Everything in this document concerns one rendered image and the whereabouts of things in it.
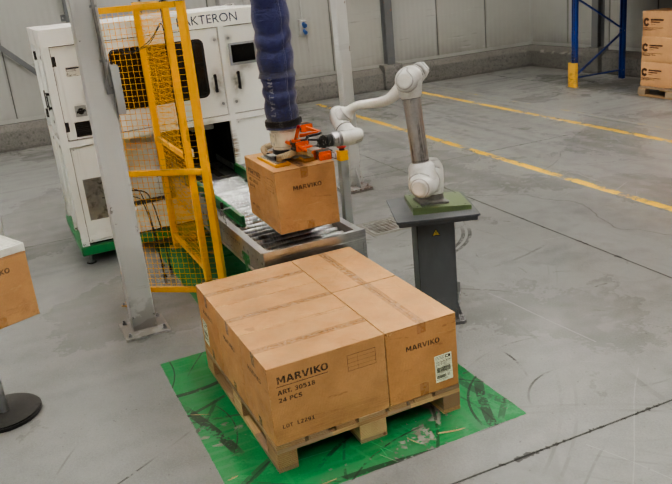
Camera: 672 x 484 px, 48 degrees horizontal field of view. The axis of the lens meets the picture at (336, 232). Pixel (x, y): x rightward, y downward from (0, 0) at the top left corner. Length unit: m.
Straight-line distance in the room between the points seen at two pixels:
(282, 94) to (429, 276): 1.44
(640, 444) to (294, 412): 1.59
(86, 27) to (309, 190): 1.64
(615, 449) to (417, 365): 0.97
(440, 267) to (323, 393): 1.49
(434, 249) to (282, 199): 0.98
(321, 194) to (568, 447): 2.09
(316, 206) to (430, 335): 1.36
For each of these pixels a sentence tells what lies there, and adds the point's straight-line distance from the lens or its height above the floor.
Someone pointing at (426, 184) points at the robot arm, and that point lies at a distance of 4.40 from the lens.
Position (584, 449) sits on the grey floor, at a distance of 3.81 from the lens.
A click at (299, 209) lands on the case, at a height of 0.81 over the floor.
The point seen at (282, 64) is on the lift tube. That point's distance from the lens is 4.71.
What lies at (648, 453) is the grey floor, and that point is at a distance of 3.83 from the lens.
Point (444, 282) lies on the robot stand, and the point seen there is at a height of 0.28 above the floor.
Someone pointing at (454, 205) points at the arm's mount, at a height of 0.78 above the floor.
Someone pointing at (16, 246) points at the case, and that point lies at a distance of 4.20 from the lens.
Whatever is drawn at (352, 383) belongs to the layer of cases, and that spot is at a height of 0.34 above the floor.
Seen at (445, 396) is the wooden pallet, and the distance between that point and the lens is 3.98.
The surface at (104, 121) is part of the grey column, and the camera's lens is 4.96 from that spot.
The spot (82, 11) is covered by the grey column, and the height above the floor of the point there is 2.10.
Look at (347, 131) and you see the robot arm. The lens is 4.72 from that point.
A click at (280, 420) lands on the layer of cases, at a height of 0.27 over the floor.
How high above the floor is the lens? 2.17
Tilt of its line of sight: 19 degrees down
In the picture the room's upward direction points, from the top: 6 degrees counter-clockwise
